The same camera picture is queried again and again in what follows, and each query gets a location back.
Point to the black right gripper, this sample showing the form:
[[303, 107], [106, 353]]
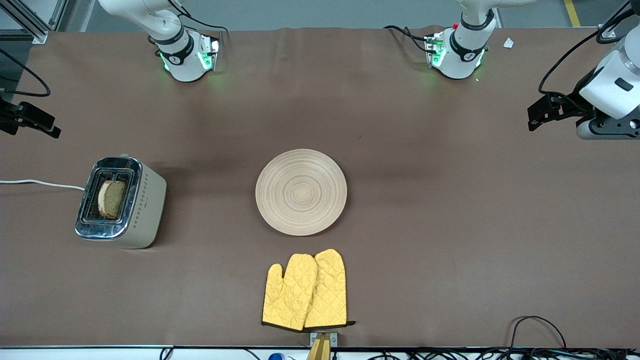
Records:
[[11, 118]]

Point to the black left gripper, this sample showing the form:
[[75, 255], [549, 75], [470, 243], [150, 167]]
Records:
[[569, 103]]

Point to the brown-crusted bread slice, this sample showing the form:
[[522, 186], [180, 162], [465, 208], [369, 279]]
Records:
[[111, 200]]

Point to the round light wooden plate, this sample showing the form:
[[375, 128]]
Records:
[[300, 192]]

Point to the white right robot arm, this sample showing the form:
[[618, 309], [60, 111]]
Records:
[[182, 55]]

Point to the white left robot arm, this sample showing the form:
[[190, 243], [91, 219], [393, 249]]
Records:
[[462, 50]]

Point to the beige chrome two-slot toaster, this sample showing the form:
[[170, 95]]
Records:
[[145, 210]]

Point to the small white paper scrap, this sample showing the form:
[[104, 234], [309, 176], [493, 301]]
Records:
[[508, 43]]

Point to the brown table cover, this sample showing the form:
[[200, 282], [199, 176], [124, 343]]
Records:
[[310, 100]]

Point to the yellow quilted oven mitt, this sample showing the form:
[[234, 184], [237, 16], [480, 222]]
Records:
[[287, 295], [330, 290]]

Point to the blue round cap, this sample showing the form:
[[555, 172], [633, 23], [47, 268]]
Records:
[[275, 357]]

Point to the aluminium frame profile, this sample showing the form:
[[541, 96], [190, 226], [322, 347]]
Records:
[[37, 35]]

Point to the metal corner bracket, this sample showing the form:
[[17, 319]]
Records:
[[607, 32]]

